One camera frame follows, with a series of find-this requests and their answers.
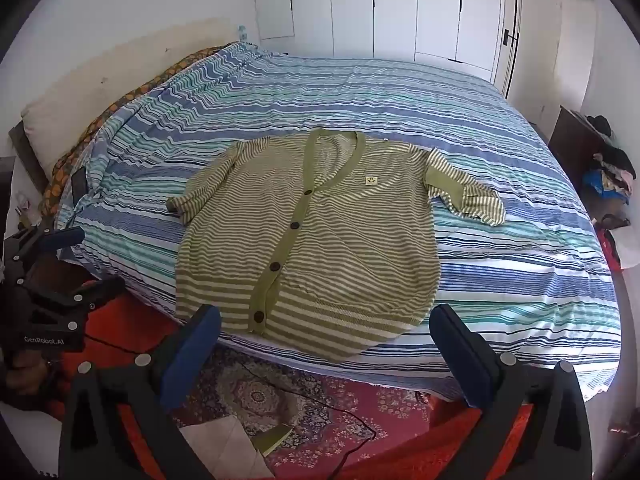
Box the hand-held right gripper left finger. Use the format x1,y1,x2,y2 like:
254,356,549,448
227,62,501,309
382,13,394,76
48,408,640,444
59,304,222,480

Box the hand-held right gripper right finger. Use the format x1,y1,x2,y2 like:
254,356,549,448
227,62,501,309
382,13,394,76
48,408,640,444
429,303,593,480

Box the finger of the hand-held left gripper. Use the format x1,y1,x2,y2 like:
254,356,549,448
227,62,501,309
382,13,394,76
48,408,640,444
22,275,127,333
2,226,86,281

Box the green striped cardigan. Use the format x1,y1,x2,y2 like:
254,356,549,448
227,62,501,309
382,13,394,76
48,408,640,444
166,128,507,364

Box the pile of clothes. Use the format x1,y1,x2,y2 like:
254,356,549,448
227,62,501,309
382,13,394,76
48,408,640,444
582,115,638,206

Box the person's left hand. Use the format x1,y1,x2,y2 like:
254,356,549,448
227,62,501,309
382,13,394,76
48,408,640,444
0,352,56,401

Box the black phone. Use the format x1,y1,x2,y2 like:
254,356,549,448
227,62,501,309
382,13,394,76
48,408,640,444
70,167,90,201

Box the white quilted cloth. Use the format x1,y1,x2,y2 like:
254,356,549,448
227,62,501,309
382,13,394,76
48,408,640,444
177,412,276,480

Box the orange patterned cloth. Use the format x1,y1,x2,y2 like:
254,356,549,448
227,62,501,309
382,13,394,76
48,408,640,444
42,46,226,221

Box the green booklet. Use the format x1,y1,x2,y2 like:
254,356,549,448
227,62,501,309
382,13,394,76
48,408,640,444
252,422,296,457

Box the red patterned rug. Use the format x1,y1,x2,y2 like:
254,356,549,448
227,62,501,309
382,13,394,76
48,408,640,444
50,285,536,480

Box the cream pillow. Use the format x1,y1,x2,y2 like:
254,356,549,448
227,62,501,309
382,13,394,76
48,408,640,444
21,19,241,181

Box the red bag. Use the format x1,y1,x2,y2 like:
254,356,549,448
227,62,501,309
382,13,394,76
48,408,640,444
597,215,633,273

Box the dark wooden nightstand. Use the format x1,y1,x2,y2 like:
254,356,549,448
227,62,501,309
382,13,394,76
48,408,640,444
547,105,608,221

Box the blue striped blanket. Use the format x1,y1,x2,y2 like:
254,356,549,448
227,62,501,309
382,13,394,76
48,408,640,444
52,41,623,401

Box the white wardrobe doors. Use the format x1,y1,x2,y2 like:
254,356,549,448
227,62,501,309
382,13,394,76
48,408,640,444
250,0,506,83

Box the dark wooden bed frame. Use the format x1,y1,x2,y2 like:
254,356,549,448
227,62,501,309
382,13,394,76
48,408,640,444
7,122,51,196

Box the white door with black handle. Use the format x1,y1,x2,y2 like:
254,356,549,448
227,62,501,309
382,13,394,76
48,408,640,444
492,0,526,101

